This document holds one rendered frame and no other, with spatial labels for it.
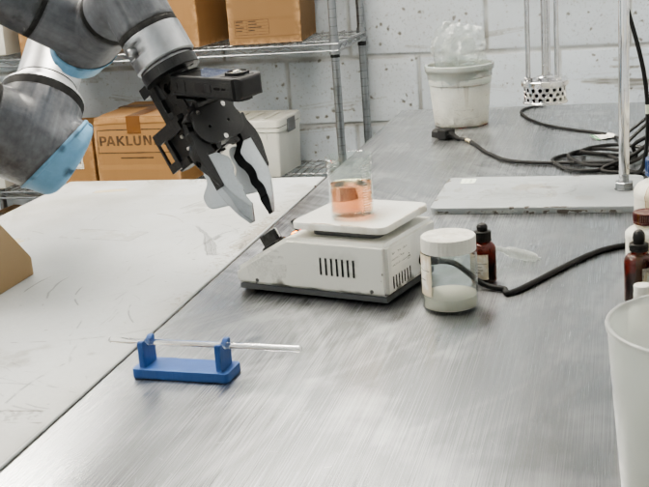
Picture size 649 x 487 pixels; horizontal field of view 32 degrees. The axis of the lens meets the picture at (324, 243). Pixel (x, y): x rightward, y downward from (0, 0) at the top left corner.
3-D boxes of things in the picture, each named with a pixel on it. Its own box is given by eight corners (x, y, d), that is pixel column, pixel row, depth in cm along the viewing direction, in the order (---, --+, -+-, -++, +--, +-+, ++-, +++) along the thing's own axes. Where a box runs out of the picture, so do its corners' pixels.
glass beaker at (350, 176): (348, 211, 130) (343, 143, 128) (385, 215, 127) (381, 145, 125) (316, 223, 126) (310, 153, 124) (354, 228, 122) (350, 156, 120)
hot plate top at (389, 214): (289, 229, 126) (289, 221, 126) (340, 204, 136) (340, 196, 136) (383, 236, 120) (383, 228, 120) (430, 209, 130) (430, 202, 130)
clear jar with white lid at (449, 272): (477, 296, 123) (475, 226, 121) (480, 314, 118) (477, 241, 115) (423, 298, 124) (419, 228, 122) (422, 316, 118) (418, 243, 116)
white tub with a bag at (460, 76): (438, 118, 241) (434, 17, 235) (503, 117, 235) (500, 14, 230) (418, 129, 228) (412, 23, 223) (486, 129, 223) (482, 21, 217)
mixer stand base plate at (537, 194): (429, 214, 160) (429, 207, 160) (449, 183, 179) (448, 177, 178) (646, 212, 152) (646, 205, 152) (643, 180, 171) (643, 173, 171)
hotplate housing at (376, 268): (237, 291, 132) (230, 225, 130) (294, 260, 143) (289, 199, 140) (407, 309, 121) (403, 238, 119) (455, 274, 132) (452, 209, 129)
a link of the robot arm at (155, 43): (188, 12, 133) (136, 27, 127) (208, 44, 133) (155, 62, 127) (159, 42, 138) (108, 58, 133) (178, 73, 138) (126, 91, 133)
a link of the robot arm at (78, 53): (29, 8, 143) (63, -38, 135) (108, 45, 148) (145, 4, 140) (14, 56, 139) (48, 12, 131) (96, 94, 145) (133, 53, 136)
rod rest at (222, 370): (131, 379, 107) (127, 343, 106) (148, 365, 110) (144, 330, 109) (228, 384, 104) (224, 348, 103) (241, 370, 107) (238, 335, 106)
